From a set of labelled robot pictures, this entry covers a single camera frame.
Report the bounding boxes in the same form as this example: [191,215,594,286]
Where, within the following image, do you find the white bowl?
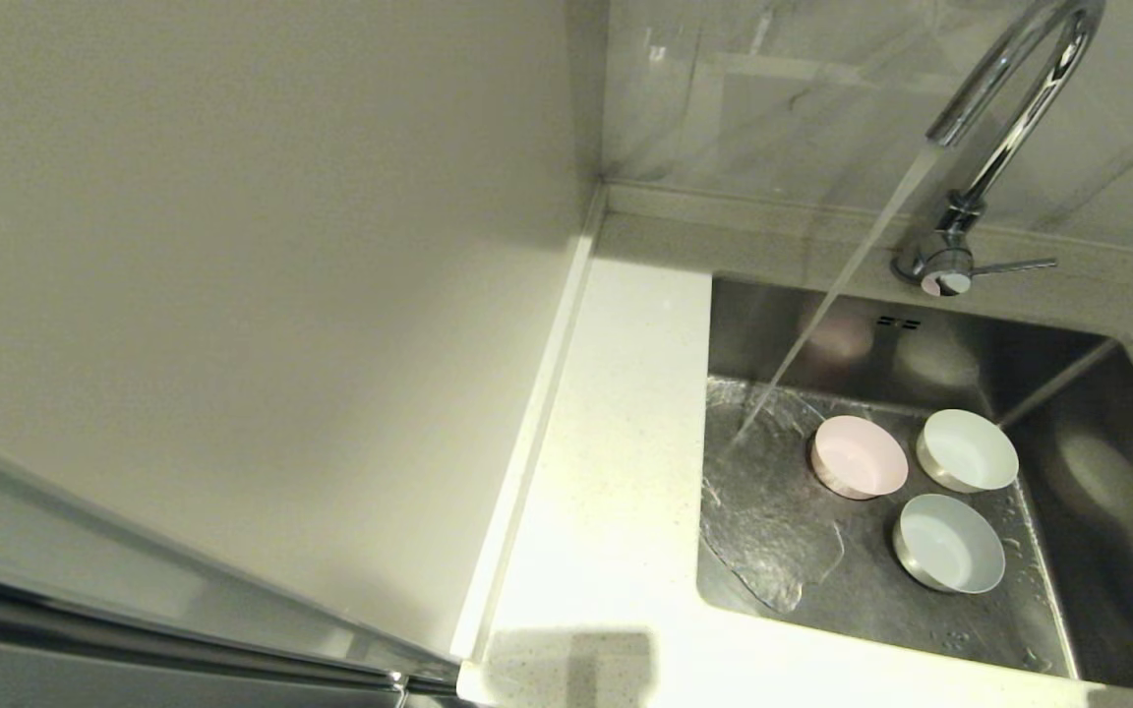
[892,493,1006,595]
[916,408,1020,494]

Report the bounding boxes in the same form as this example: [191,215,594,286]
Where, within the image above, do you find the pink bowl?
[810,414,910,501]

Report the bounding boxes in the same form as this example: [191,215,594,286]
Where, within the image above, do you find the glossy grey appliance door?
[0,423,461,708]

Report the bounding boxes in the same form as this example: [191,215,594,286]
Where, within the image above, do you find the stainless steel sink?
[694,271,1133,701]

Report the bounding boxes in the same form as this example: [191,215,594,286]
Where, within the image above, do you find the chrome gooseneck faucet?
[891,0,1108,298]

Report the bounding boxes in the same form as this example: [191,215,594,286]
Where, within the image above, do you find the white cabinet side panel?
[0,0,609,660]

